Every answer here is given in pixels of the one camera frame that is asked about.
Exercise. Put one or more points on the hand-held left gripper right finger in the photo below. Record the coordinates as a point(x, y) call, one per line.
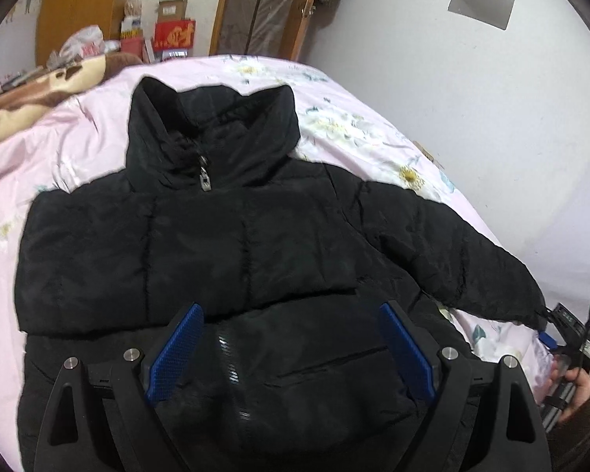
point(408, 349)

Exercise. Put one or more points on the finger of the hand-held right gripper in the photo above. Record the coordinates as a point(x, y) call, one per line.
point(547, 340)
point(546, 314)

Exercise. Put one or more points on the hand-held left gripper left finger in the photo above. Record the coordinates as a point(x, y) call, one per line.
point(172, 349)

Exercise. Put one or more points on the black puffer jacket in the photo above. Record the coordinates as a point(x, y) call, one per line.
point(275, 236)

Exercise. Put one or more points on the person's right forearm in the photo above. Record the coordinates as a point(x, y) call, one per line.
point(587, 437)

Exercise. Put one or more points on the person's right hand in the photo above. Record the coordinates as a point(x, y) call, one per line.
point(579, 393)

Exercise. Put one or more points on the pink floral bed sheet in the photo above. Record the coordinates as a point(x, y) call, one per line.
point(373, 123)

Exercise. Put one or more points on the brown cream plush blanket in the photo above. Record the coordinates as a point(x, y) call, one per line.
point(10, 118)

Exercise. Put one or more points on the red gift box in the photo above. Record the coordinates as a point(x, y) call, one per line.
point(174, 34)

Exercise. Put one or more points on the white plastic bag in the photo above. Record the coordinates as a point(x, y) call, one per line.
point(81, 42)

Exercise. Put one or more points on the brown cardboard box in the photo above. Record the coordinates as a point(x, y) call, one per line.
point(172, 8)

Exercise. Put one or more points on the wooden wardrobe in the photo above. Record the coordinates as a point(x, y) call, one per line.
point(73, 10)

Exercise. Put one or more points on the wooden door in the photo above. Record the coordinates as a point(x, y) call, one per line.
point(302, 10)

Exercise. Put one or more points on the grey square wall patch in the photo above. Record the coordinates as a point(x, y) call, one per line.
point(482, 0)

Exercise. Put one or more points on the cartoon wall poster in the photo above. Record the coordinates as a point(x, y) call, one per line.
point(24, 2)

